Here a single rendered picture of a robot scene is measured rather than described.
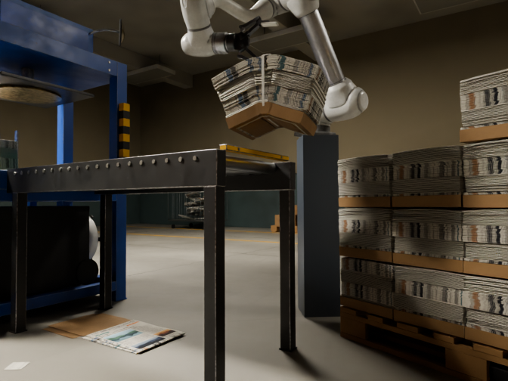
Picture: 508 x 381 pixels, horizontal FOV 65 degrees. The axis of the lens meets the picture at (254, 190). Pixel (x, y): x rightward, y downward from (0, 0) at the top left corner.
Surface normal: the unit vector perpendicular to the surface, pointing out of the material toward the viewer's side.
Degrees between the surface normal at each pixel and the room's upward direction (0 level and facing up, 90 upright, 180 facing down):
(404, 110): 90
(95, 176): 90
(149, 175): 90
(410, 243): 90
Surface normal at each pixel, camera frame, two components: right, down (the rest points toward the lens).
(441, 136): -0.55, -0.02
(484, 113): -0.81, -0.01
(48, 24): 0.84, -0.02
